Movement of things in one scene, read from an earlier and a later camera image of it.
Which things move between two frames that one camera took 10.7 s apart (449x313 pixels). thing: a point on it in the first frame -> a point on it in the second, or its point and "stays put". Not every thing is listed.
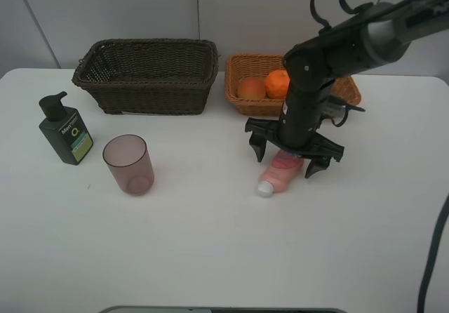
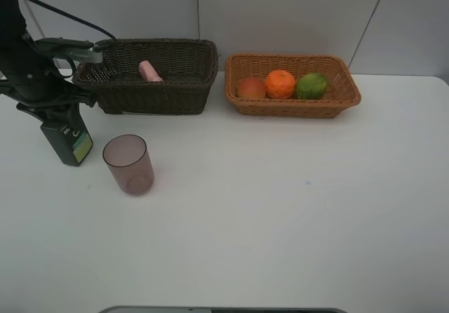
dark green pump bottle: (65, 129) stays put
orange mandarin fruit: (276, 84) stays put
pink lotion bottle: (285, 169) -> (149, 72)
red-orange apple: (252, 88) stays put
